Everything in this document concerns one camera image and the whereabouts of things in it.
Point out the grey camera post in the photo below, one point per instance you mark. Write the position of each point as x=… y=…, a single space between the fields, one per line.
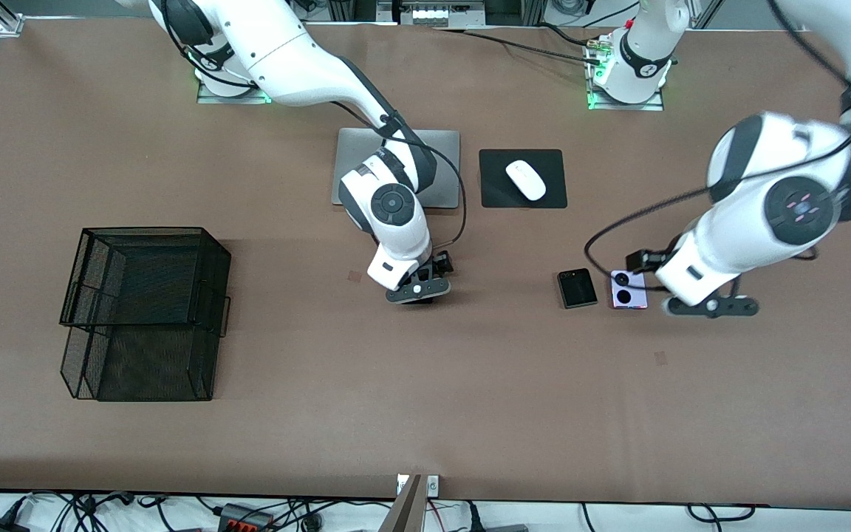
x=405 y=513

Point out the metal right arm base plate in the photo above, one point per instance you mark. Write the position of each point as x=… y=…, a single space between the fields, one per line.
x=211 y=99

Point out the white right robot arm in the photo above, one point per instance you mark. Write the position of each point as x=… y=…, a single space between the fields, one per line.
x=285 y=52

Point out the black mesh two-tier tray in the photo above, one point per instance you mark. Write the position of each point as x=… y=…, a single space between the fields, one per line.
x=145 y=355

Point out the black mouse pad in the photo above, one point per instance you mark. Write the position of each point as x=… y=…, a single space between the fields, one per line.
x=492 y=192

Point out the white computer mouse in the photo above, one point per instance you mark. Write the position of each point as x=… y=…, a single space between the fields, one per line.
x=526 y=179

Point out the black orange power strip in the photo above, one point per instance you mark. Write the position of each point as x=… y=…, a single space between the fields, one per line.
x=244 y=521

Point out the black flip phone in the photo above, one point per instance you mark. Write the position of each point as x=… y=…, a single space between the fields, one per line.
x=578 y=290

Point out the metal equipment rack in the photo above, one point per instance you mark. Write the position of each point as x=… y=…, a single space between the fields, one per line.
x=433 y=13

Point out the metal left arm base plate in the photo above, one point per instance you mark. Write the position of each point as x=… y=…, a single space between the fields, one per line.
x=647 y=106

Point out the lavender flip phone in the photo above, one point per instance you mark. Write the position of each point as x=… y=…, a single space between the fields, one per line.
x=636 y=295

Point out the silver closed laptop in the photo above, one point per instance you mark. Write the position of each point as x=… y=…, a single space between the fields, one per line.
x=348 y=148

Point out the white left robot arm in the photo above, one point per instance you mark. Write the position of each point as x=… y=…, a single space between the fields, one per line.
x=765 y=170

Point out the small white clamp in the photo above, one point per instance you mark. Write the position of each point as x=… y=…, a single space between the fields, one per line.
x=401 y=484
x=433 y=485

